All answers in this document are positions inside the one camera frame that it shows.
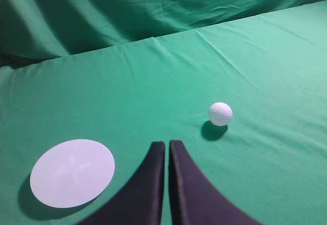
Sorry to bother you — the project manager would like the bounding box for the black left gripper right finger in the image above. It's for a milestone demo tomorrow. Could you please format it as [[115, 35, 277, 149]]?
[[168, 140, 260, 224]]

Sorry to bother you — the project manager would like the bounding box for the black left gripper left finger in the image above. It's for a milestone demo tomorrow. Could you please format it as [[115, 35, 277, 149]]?
[[79, 141, 166, 224]]

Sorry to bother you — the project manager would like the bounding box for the white dimpled golf ball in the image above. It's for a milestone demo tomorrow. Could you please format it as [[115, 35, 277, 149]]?
[[208, 102, 233, 127]]

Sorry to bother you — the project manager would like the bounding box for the white round plate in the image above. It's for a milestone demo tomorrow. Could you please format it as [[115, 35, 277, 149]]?
[[30, 139, 115, 209]]

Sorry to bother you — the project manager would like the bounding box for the green table cloth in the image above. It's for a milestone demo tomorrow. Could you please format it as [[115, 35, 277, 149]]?
[[1, 1, 326, 224]]

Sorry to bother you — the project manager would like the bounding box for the green backdrop cloth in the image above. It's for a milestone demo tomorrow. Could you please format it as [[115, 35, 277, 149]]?
[[1, 0, 324, 67]]

